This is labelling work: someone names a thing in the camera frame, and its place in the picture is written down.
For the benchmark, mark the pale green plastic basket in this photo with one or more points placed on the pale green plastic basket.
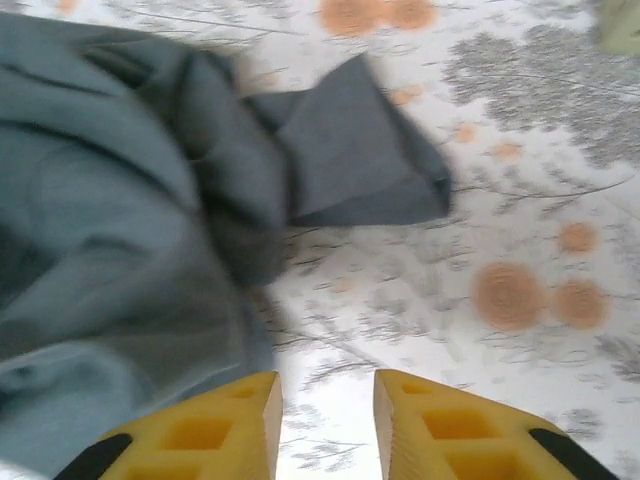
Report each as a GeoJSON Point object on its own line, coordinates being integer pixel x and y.
{"type": "Point", "coordinates": [622, 30]}

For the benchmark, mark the floral tablecloth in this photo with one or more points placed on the floral tablecloth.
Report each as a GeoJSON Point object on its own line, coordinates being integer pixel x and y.
{"type": "Point", "coordinates": [500, 200]}

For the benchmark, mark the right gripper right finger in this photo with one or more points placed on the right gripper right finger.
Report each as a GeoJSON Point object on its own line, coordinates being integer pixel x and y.
{"type": "Point", "coordinates": [450, 440]}

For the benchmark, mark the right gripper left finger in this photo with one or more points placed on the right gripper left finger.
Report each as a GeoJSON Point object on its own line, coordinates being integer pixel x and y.
{"type": "Point", "coordinates": [200, 440]}

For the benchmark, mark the grey t-shirt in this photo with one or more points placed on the grey t-shirt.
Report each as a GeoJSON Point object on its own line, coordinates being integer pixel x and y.
{"type": "Point", "coordinates": [100, 225]}

